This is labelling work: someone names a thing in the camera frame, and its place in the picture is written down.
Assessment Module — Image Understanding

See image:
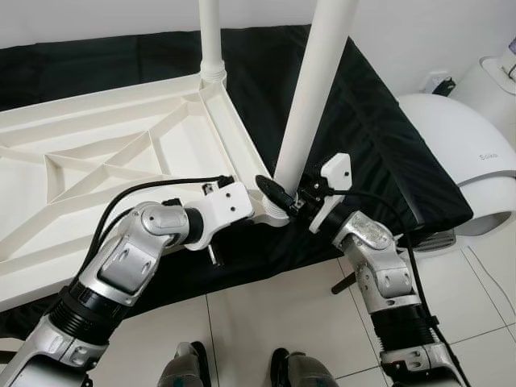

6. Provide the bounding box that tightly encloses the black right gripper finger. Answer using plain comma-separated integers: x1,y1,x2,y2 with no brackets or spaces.
254,175,296,215

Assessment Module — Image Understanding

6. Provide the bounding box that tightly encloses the white plastic children table top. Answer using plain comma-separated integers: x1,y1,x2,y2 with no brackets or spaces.
0,73,293,313

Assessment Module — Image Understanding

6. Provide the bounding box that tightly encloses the black cloth table cover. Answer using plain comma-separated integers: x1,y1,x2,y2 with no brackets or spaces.
0,24,476,341

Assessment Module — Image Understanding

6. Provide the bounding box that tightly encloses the grey robot left foot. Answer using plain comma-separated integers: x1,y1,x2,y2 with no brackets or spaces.
157,342,213,387

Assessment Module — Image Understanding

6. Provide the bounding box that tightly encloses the grey robot foot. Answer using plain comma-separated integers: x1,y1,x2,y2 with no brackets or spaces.
157,342,213,387
270,348,341,387

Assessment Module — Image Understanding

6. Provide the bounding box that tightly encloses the grey robot right foot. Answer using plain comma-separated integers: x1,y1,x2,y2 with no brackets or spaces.
270,348,341,387

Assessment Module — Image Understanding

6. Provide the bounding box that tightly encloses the white dome appliance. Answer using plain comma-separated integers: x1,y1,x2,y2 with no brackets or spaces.
397,93,516,239

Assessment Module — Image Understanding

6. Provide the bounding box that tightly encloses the white cylinder appliance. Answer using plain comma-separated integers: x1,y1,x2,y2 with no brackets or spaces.
468,50,516,123

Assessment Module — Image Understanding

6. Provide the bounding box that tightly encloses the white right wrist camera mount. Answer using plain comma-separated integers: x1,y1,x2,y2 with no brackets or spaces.
308,153,354,235

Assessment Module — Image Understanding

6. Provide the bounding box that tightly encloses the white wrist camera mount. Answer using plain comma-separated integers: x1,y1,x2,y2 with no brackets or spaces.
184,181,256,252
308,153,354,235

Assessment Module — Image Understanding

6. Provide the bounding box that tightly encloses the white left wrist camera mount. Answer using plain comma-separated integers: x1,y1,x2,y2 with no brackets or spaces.
184,181,256,252

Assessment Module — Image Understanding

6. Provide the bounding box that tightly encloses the wall socket with black plug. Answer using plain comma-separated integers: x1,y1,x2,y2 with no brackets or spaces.
423,73,457,97

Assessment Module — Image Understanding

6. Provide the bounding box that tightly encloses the thin white power cord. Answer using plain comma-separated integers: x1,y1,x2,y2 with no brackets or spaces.
462,248,516,325

